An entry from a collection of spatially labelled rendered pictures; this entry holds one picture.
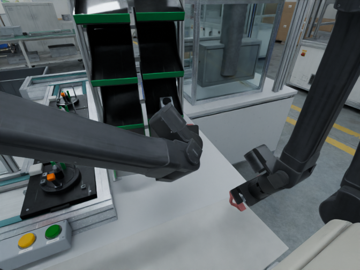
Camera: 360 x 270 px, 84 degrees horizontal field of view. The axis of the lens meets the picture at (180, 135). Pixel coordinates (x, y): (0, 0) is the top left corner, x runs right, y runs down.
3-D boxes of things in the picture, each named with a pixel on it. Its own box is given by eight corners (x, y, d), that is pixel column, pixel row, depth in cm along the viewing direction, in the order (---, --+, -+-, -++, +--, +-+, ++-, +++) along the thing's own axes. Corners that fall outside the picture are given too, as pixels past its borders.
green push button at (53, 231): (61, 237, 62) (59, 233, 61) (46, 242, 60) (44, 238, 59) (61, 225, 65) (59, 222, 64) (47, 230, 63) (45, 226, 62)
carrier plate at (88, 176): (97, 196, 74) (96, 193, 73) (22, 220, 67) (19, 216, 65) (93, 157, 92) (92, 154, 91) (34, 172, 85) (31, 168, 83)
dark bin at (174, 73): (183, 77, 65) (186, 58, 59) (143, 80, 63) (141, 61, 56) (168, 26, 78) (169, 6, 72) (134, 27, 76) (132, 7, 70)
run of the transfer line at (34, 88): (260, 69, 230) (262, 58, 224) (22, 105, 156) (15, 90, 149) (238, 60, 261) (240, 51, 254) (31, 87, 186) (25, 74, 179)
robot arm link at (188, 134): (189, 164, 43) (209, 147, 43) (169, 140, 41) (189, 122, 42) (182, 156, 49) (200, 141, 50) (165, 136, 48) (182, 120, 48)
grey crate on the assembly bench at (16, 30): (22, 35, 446) (19, 27, 436) (0, 37, 429) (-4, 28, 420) (23, 33, 467) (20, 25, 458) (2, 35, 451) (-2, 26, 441)
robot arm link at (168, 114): (164, 182, 41) (196, 167, 36) (126, 141, 38) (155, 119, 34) (181, 150, 51) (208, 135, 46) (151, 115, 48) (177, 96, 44)
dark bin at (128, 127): (143, 128, 70) (142, 115, 63) (104, 132, 67) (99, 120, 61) (135, 71, 83) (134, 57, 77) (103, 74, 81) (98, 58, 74)
